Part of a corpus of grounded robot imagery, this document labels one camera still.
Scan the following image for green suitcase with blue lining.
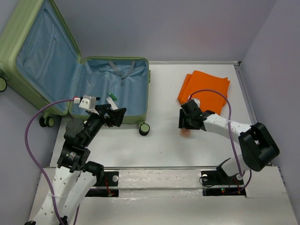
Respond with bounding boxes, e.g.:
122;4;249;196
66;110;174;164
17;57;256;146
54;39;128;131
0;0;150;135

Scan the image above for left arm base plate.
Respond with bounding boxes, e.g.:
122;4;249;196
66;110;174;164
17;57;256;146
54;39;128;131
86;171;119;197

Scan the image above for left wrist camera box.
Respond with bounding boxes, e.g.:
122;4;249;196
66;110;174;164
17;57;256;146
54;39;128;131
79;95;97;110

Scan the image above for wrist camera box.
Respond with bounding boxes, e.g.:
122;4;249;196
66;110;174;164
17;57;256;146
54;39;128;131
191;98;201;107
79;95;97;110

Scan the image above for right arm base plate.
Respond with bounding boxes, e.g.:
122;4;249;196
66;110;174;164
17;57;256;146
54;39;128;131
199;170;247;196

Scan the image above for white small tube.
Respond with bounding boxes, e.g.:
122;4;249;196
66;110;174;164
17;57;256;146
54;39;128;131
106;97;118;110

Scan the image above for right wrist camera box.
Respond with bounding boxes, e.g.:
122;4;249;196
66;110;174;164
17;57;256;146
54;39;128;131
191;98;201;107

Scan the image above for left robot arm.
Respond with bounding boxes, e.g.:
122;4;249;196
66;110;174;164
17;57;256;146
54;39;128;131
27;104;126;225

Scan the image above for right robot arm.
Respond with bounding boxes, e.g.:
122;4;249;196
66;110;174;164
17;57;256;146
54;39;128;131
179;99;280;186

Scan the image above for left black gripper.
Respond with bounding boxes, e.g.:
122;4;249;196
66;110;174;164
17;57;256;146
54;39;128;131
83;103;127;145

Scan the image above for pink round compact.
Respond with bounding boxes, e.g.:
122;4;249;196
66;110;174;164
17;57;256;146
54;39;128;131
180;128;191;138

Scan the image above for green lip balm tube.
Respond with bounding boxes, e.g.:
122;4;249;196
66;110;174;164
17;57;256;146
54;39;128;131
108;92;117;101

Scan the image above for orange cloth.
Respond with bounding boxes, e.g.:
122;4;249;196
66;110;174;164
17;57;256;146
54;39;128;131
177;70;230;115

